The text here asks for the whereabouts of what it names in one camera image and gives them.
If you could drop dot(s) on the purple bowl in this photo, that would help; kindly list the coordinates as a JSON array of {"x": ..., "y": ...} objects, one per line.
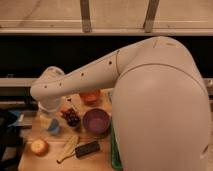
[{"x": 96, "y": 121}]

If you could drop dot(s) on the blue sponge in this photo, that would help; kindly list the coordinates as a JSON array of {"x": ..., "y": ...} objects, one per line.
[{"x": 110, "y": 96}]

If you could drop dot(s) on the banana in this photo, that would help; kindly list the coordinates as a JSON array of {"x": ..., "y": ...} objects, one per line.
[{"x": 68, "y": 148}]

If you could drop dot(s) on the bunch of dark grapes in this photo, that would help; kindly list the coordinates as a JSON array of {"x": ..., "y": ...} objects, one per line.
[{"x": 71, "y": 117}]

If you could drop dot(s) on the green tray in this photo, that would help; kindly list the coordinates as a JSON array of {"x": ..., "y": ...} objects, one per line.
[{"x": 115, "y": 157}]

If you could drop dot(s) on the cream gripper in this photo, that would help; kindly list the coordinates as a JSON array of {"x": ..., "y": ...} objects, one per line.
[{"x": 45, "y": 119}]

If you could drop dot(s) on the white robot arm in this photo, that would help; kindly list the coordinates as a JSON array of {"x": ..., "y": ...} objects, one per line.
[{"x": 160, "y": 106}]

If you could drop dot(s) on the black sponge block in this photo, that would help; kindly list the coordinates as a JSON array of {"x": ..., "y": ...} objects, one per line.
[{"x": 88, "y": 148}]

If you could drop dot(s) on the red bowl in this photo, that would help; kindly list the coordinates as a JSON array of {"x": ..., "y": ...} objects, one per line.
[{"x": 91, "y": 97}]

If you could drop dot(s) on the black chair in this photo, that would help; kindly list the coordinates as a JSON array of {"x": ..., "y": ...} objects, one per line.
[{"x": 9, "y": 137}]

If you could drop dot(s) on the blue cup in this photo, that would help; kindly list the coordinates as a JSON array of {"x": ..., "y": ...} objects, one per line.
[{"x": 54, "y": 127}]

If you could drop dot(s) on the red yellow apple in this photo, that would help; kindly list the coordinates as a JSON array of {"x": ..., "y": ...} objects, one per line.
[{"x": 39, "y": 147}]

